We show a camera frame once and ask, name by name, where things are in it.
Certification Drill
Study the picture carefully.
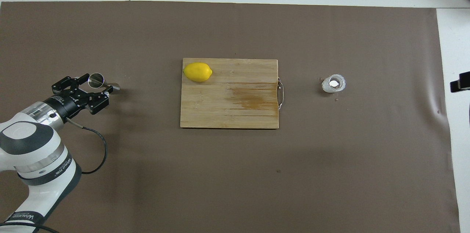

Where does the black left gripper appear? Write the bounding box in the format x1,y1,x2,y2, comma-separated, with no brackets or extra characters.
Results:
45,73,113,123

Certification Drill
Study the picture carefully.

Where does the steel double jigger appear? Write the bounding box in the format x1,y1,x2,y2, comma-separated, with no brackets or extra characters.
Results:
87,73,121,95

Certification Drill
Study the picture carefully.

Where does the small clear glass cup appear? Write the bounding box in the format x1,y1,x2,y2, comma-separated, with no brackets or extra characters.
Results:
322,74,346,93

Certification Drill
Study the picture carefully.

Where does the yellow lemon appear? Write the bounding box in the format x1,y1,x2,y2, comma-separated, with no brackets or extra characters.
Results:
183,62,213,82

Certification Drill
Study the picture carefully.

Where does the wooden cutting board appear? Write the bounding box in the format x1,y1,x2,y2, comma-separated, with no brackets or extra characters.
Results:
180,58,284,129

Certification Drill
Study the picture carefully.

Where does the brown table mat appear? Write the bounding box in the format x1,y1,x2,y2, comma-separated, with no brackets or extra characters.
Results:
0,1,461,233

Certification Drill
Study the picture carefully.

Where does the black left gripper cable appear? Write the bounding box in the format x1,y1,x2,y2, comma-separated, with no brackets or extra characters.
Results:
67,120,108,175

